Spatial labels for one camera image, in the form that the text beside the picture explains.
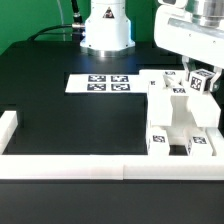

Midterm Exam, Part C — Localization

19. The white tagged cube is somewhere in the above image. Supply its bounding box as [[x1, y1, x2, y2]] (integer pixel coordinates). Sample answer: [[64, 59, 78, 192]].
[[189, 69, 214, 93]]

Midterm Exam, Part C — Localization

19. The white chair back frame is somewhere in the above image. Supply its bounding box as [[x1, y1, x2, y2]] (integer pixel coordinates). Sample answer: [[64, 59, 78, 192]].
[[139, 69, 221, 127]]

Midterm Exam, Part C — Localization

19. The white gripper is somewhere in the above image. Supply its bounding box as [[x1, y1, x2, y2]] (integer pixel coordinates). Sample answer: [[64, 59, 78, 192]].
[[154, 0, 224, 92]]

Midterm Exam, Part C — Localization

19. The black cable with connector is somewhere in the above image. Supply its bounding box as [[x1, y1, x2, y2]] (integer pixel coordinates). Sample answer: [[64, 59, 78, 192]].
[[27, 0, 86, 42]]

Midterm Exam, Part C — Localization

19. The white marker base plate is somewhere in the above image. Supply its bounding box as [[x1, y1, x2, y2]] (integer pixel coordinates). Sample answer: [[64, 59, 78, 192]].
[[65, 74, 148, 93]]

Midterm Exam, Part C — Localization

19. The white U-shaped fence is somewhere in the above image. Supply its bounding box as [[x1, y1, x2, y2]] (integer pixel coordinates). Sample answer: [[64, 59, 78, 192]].
[[0, 111, 224, 180]]

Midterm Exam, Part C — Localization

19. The white chair seat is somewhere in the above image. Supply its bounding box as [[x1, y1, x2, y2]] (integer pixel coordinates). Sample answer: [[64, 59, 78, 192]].
[[146, 87, 219, 145]]

